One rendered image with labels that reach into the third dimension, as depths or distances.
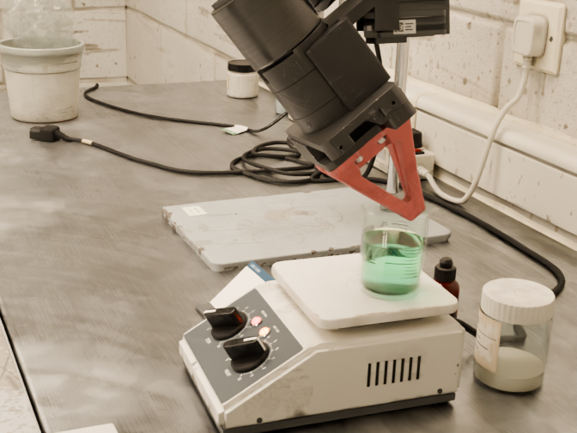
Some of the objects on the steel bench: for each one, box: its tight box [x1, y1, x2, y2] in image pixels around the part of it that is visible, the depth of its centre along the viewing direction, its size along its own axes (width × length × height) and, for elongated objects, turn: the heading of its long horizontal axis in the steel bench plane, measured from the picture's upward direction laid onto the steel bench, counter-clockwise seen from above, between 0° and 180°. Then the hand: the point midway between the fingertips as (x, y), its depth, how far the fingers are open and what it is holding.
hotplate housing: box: [179, 280, 465, 433], centre depth 78 cm, size 22×13×8 cm, turn 104°
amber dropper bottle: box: [432, 257, 459, 318], centre depth 89 cm, size 3×3×7 cm
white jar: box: [227, 59, 259, 99], centre depth 183 cm, size 6×6×6 cm
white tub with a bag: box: [0, 0, 85, 124], centre depth 160 cm, size 14×14×21 cm
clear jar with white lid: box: [473, 278, 556, 394], centre depth 80 cm, size 6×6×8 cm
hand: (410, 206), depth 69 cm, fingers closed
